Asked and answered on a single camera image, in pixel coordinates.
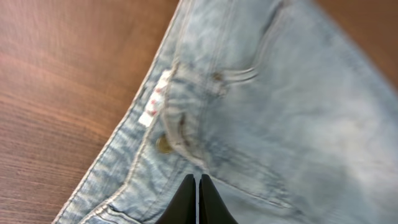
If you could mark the light blue denim shorts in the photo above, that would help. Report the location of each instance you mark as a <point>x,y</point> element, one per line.
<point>273,102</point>

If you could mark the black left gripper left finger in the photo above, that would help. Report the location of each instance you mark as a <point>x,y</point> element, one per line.
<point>182,207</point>

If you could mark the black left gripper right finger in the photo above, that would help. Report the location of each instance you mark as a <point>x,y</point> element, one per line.
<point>212,209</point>

